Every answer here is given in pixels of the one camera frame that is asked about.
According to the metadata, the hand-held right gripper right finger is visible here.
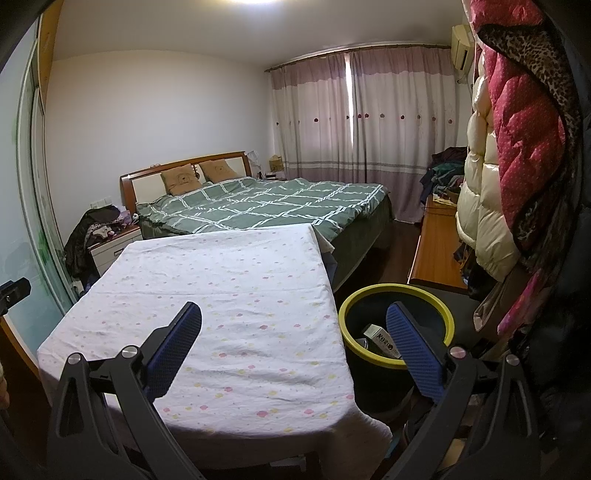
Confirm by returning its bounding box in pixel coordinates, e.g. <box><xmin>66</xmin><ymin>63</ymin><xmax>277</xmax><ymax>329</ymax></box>
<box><xmin>385</xmin><ymin>302</ymin><xmax>543</xmax><ymax>480</ymax></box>

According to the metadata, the black white box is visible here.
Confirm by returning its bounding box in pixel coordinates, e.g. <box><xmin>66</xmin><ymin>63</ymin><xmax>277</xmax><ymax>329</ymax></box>
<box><xmin>360</xmin><ymin>323</ymin><xmax>402</xmax><ymax>361</ymax></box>

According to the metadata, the wall air conditioner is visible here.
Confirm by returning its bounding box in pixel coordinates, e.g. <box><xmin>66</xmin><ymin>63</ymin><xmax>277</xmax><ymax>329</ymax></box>
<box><xmin>451</xmin><ymin>24</ymin><xmax>476</xmax><ymax>72</ymax></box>

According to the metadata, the pink patterned cloth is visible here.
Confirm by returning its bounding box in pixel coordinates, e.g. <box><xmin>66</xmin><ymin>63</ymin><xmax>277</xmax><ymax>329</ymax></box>
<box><xmin>496</xmin><ymin>268</ymin><xmax>546</xmax><ymax>342</ymax></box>

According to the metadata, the green checked quilt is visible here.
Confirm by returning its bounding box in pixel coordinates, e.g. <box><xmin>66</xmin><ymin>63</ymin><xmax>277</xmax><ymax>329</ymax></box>
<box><xmin>135</xmin><ymin>176</ymin><xmax>387</xmax><ymax>236</ymax></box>

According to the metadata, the yellow-rimmed dark bin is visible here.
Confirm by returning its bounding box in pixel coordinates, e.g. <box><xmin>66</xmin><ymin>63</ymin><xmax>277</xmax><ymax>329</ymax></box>
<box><xmin>338</xmin><ymin>284</ymin><xmax>455</xmax><ymax>416</ymax></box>

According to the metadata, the pink white curtain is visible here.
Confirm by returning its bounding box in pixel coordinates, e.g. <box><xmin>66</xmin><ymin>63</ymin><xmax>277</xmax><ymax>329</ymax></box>
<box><xmin>265</xmin><ymin>53</ymin><xmax>354</xmax><ymax>183</ymax></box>
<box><xmin>346</xmin><ymin>44</ymin><xmax>472</xmax><ymax>224</ymax></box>

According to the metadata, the wooden bed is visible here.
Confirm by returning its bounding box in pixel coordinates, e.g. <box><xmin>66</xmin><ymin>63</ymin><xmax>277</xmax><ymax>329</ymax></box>
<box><xmin>119</xmin><ymin>151</ymin><xmax>395</xmax><ymax>287</ymax></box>

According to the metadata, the dotted white tablecloth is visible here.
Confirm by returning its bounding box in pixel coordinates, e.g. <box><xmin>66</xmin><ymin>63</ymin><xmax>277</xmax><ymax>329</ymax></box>
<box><xmin>37</xmin><ymin>224</ymin><xmax>393</xmax><ymax>467</ymax></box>

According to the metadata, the mixed clothes pile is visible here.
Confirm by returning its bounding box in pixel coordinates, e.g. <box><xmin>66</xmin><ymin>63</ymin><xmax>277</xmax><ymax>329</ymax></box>
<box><xmin>419</xmin><ymin>145</ymin><xmax>469</xmax><ymax>204</ymax></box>

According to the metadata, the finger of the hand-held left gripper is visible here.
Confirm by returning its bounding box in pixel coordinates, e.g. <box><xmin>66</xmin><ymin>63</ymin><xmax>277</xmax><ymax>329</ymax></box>
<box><xmin>0</xmin><ymin>278</ymin><xmax>32</xmax><ymax>317</ymax></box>

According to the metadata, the red dotted jacket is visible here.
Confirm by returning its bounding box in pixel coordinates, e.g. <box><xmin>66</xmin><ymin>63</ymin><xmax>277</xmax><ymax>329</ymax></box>
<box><xmin>462</xmin><ymin>0</ymin><xmax>583</xmax><ymax>254</ymax></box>

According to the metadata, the white nightstand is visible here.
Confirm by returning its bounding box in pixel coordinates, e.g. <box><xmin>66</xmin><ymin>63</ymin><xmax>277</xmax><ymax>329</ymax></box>
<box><xmin>88</xmin><ymin>226</ymin><xmax>143</xmax><ymax>278</ymax></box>

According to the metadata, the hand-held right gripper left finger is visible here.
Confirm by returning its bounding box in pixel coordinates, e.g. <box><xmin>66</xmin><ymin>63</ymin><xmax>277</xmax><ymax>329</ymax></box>
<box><xmin>46</xmin><ymin>301</ymin><xmax>206</xmax><ymax>480</ymax></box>

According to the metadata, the dark clothes pile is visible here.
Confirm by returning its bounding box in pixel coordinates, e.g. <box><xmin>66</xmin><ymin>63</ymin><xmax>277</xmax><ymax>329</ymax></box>
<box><xmin>64</xmin><ymin>205</ymin><xmax>139</xmax><ymax>278</ymax></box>

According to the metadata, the leopard print cloth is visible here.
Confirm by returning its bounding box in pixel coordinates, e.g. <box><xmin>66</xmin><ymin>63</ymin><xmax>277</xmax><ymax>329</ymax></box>
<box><xmin>478</xmin><ymin>23</ymin><xmax>583</xmax><ymax>153</ymax></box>

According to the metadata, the sliding door wardrobe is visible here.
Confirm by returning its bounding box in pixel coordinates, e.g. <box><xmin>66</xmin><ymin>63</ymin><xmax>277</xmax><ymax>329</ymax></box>
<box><xmin>0</xmin><ymin>9</ymin><xmax>79</xmax><ymax>370</ymax></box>

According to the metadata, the brown pillow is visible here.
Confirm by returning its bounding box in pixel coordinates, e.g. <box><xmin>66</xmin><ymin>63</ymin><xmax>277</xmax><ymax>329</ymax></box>
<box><xmin>160</xmin><ymin>164</ymin><xmax>204</xmax><ymax>195</ymax></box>
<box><xmin>198</xmin><ymin>159</ymin><xmax>241</xmax><ymax>183</ymax></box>

